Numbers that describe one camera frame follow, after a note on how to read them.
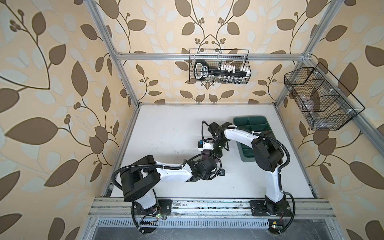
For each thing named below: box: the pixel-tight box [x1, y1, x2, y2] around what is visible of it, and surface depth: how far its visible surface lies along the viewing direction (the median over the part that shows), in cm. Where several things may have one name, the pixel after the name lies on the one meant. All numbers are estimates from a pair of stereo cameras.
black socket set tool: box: [194, 60, 250, 84], surface depth 84 cm
